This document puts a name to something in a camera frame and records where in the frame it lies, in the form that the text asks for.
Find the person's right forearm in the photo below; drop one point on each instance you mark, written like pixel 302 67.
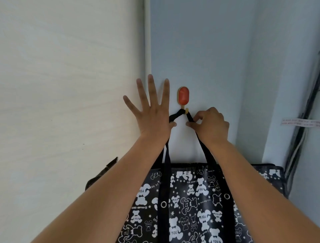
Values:
pixel 260 192

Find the person's left little finger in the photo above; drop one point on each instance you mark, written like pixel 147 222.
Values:
pixel 132 104

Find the person's left forearm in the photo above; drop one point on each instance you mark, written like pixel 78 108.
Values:
pixel 105 195

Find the white wood grain panel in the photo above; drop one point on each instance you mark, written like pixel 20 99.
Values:
pixel 70 100

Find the orange oval wall hook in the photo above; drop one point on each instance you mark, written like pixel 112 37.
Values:
pixel 183 96

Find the person's left hand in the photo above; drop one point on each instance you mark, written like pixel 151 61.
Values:
pixel 152 120

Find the person's right thumb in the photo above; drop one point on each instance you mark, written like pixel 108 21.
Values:
pixel 192 125

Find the person's right hand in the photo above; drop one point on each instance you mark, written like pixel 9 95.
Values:
pixel 212 126

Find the person's left middle finger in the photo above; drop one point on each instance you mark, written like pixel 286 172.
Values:
pixel 152 89

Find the black bear print tote bag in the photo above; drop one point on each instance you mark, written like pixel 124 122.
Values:
pixel 195 200

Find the person's left thumb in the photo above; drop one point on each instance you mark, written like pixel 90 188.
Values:
pixel 173 124

